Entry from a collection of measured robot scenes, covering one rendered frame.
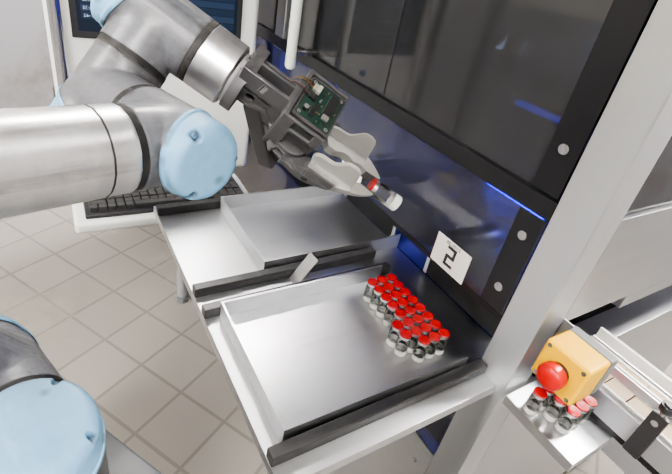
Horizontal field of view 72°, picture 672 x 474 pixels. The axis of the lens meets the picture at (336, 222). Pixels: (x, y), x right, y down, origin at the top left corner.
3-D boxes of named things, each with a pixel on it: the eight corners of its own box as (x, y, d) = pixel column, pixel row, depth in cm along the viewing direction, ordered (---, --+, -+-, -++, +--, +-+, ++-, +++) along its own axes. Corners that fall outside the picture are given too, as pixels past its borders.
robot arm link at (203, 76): (178, 93, 52) (214, 48, 56) (213, 118, 54) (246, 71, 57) (191, 57, 46) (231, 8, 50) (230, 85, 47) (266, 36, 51)
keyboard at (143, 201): (232, 179, 138) (232, 171, 137) (247, 202, 128) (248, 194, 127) (80, 191, 118) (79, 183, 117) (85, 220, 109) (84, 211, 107)
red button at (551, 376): (544, 369, 69) (555, 351, 67) (567, 390, 66) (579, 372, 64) (528, 377, 67) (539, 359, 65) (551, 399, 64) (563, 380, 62)
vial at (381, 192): (395, 200, 62) (370, 182, 60) (405, 195, 60) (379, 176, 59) (390, 213, 61) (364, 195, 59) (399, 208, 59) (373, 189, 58)
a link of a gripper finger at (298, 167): (328, 195, 55) (269, 148, 53) (322, 199, 56) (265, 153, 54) (345, 167, 57) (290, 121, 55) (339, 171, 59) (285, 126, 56)
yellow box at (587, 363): (557, 356, 74) (576, 324, 70) (596, 391, 69) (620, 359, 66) (527, 371, 70) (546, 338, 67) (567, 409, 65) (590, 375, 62)
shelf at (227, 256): (331, 191, 131) (332, 185, 130) (522, 378, 82) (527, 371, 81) (153, 213, 106) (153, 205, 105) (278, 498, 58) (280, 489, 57)
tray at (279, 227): (341, 193, 126) (343, 182, 124) (397, 247, 108) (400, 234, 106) (220, 209, 109) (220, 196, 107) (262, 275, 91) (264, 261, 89)
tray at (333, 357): (378, 278, 97) (381, 264, 95) (462, 370, 79) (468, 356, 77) (219, 316, 80) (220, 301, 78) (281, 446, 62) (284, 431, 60)
